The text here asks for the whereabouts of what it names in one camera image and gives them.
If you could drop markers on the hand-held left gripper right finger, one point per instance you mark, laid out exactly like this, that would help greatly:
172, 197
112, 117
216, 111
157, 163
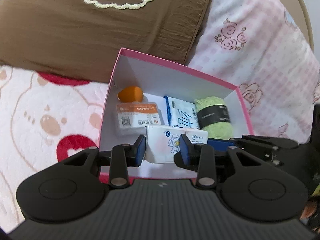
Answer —
185, 150

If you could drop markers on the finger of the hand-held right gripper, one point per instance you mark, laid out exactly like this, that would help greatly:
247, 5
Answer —
270, 143
220, 145

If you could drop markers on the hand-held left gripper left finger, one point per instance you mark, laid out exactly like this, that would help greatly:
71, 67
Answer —
141, 152

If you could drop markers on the small white tissue pack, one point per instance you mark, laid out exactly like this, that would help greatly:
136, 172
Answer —
162, 142

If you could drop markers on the blue wet wipes packet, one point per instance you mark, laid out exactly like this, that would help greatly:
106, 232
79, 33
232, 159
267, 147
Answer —
181, 115

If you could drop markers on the clear orange-label plastic box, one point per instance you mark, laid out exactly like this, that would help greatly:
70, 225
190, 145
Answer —
135, 117

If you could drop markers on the green yarn ball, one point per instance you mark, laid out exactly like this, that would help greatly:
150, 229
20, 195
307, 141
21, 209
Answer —
215, 101

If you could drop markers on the orange makeup sponge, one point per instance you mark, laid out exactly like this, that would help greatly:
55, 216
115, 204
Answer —
132, 94

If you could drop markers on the pink cardboard box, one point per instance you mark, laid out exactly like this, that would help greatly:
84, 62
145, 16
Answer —
130, 80

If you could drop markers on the person's right hand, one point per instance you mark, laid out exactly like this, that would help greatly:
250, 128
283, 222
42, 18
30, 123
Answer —
311, 210

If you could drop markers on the pink checked pillow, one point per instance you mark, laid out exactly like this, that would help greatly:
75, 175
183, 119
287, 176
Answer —
262, 55

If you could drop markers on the brown pillow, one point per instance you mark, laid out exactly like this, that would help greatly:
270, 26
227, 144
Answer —
75, 35

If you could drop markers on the beige bed headboard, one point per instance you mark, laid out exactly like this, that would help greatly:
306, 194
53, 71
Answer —
303, 10

